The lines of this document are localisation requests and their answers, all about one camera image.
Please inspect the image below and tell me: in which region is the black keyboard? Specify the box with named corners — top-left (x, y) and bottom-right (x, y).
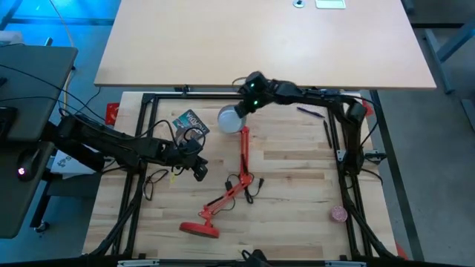
top-left (0, 106), bottom-right (19, 140)

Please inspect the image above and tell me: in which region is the large light wood table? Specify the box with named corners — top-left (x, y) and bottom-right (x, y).
top-left (94, 0), bottom-right (437, 91)

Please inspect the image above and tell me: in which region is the black computer mouse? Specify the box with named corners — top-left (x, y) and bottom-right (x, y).
top-left (16, 148), bottom-right (40, 182)

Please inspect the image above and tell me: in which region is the white rectangular pad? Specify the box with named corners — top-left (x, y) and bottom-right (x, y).
top-left (315, 0), bottom-right (347, 10)

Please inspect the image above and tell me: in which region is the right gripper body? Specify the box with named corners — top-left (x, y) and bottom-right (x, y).
top-left (239, 92), bottom-right (269, 116)

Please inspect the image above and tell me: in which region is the grey metal table leg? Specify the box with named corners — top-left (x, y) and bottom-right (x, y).
top-left (422, 20), bottom-right (475, 96)

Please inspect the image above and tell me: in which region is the black desk cable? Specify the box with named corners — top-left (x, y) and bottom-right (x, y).
top-left (0, 65), bottom-right (108, 123)
top-left (0, 95), bottom-right (86, 116)

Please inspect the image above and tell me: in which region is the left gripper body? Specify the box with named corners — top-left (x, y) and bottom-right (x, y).
top-left (171, 137), bottom-right (209, 174)

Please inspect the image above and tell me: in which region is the red articulated desk lamp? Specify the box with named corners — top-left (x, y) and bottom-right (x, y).
top-left (179, 125), bottom-right (255, 240)

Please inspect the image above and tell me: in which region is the yellow cable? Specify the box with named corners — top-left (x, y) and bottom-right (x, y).
top-left (47, 0), bottom-right (75, 127)

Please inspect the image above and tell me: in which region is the small printed packet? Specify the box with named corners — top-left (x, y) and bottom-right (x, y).
top-left (171, 109), bottom-right (211, 148)

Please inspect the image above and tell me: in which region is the dark grey desk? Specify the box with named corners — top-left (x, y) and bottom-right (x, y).
top-left (0, 46), bottom-right (78, 239)

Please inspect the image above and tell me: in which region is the purple pen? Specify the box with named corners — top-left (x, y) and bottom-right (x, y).
top-left (296, 106), bottom-right (326, 119)

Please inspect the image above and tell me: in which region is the pink speckled tape roll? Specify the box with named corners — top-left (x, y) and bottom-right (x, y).
top-left (330, 205), bottom-right (349, 224)

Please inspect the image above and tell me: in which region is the white reflector lightbulb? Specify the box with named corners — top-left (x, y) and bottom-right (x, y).
top-left (217, 105), bottom-right (248, 135)

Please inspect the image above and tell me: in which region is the black pen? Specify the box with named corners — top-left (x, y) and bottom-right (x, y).
top-left (323, 119), bottom-right (333, 149)

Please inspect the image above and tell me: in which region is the thin black cable loop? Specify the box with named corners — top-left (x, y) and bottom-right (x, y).
top-left (142, 168), bottom-right (170, 202)

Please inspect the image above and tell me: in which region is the silver metal bracket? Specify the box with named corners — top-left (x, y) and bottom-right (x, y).
top-left (324, 260), bottom-right (367, 267)
top-left (117, 259), bottom-right (160, 267)

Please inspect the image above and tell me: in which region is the black lamp power cord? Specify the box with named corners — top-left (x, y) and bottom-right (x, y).
top-left (207, 173), bottom-right (266, 213)

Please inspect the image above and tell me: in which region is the black aluminium rig frame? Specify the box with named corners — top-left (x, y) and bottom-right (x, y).
top-left (82, 85), bottom-right (400, 260)

